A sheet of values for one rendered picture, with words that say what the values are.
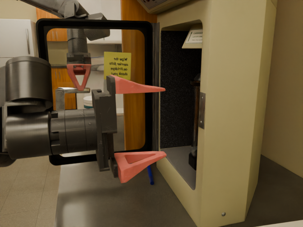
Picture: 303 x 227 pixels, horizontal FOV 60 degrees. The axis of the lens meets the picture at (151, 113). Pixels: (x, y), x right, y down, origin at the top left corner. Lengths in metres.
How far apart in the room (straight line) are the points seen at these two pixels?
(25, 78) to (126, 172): 0.17
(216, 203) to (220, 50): 0.31
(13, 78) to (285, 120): 0.83
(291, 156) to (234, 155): 0.44
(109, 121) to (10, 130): 0.11
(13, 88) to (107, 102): 0.12
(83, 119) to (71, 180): 0.50
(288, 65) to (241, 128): 0.45
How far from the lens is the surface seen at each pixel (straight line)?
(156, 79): 0.79
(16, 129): 0.35
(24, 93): 0.36
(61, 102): 0.74
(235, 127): 0.55
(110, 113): 0.33
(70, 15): 0.86
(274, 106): 1.02
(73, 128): 0.34
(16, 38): 5.41
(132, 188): 0.76
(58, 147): 0.35
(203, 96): 0.51
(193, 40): 0.61
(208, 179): 0.56
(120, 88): 0.33
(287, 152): 0.99
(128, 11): 0.83
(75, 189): 0.78
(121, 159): 0.39
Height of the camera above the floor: 1.32
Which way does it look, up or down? 14 degrees down
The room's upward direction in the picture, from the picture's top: straight up
